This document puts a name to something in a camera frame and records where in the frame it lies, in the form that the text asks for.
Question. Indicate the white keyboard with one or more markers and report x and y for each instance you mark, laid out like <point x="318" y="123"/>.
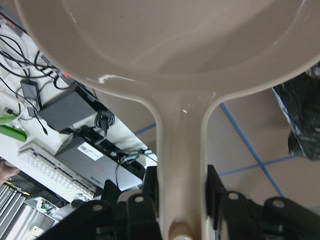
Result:
<point x="54" y="175"/>

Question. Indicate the beige dustpan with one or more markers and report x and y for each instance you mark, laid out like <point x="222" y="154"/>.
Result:
<point x="181" y="59"/>

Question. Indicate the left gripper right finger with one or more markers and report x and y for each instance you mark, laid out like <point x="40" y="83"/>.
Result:
<point x="236" y="217"/>

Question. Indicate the grey mini computer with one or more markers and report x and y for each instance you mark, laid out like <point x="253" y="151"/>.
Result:
<point x="98" y="160"/>

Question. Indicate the black power adapter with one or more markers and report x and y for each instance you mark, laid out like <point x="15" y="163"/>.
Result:
<point x="31" y="91"/>

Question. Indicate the bin with black bag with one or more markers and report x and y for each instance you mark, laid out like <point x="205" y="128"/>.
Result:
<point x="299" y="100"/>

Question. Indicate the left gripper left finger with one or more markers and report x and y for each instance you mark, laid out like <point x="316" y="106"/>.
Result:
<point x="134" y="219"/>

